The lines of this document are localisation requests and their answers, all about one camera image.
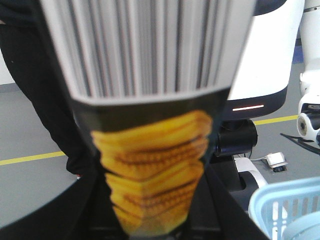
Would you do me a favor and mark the person in black clothes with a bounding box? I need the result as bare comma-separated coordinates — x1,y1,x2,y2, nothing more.
0,0,95,179

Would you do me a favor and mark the light blue plastic basket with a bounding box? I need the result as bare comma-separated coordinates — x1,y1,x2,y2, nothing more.
248,177,320,240

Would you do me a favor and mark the black cracker box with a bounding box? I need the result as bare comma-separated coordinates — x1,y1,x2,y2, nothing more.
39,0,256,240

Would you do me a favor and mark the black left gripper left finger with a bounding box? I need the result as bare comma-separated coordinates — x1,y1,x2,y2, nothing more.
0,168,123,240

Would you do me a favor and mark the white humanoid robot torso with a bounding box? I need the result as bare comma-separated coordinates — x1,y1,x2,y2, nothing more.
223,0,305,121

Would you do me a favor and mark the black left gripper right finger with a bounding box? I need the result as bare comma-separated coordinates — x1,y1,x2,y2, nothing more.
184,164,268,240

